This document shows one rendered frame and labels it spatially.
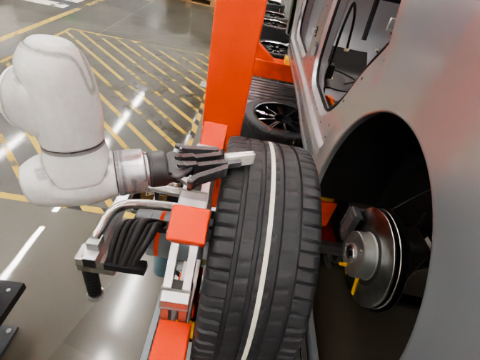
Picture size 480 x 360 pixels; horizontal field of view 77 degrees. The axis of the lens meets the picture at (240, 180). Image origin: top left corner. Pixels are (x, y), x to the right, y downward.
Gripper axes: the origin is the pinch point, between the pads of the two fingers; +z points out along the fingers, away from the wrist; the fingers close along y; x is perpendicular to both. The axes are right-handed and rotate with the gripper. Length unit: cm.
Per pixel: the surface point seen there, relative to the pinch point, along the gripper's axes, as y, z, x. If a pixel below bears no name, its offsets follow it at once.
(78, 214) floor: -99, -55, -125
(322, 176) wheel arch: -24, 55, -39
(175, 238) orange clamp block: 14.1, -17.4, -5.2
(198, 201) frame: 4.6, -10.2, -7.1
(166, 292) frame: 17.1, -19.7, -20.2
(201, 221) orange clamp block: 12.9, -12.1, -3.2
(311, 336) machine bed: 17, 53, -113
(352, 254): 15, 39, -33
